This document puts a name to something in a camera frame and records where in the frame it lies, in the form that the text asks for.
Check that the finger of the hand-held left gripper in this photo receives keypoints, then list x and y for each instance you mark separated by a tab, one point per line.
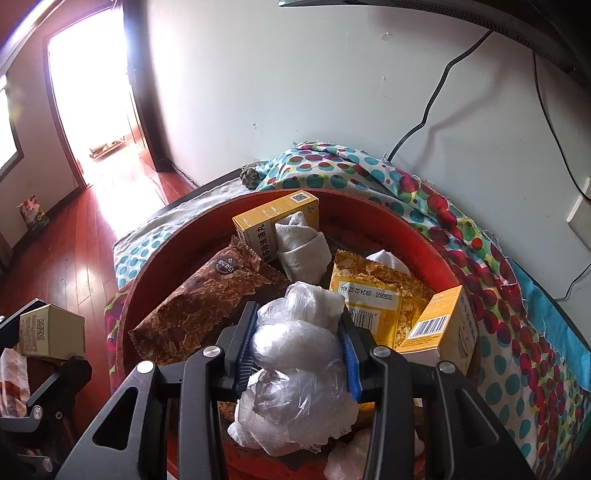
64	378
23	316

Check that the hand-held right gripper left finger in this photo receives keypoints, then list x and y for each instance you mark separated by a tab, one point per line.
244	350

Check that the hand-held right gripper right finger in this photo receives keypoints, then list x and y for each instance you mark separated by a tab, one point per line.
351	364

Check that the tan cardboard box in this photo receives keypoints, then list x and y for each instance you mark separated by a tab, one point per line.
51	330

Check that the plastic white bundle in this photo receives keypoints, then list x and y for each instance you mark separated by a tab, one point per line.
295	350
364	454

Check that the brown snack packet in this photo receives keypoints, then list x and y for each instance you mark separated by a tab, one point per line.
194	309

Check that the yellow snack packet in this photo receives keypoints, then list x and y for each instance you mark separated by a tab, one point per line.
369	286

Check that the small yellow box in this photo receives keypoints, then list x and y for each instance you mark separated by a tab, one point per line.
438	323

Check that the white cloth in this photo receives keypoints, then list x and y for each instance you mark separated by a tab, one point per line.
383	259

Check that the white towel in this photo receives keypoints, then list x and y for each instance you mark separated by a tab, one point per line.
300	249

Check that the large yellow box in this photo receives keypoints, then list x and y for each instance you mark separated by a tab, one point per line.
258	226

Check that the round red tray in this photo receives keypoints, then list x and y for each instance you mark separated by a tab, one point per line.
392	230

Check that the red and white bag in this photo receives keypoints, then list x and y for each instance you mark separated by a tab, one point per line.
14	383

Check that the printed paper bag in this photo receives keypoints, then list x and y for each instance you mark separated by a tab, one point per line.
33	212

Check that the polka dot cloth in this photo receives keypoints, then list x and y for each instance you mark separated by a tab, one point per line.
508	383

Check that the small mottled ball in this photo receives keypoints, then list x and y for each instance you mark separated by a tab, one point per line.
250	177

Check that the teal blue cloth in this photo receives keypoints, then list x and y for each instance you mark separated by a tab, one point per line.
554	323

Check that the window with dark frame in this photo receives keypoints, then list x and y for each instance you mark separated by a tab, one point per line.
7	138

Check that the dark wooden door frame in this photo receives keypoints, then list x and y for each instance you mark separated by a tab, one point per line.
147	92

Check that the white wall plate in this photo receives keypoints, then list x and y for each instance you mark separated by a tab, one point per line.
581	214

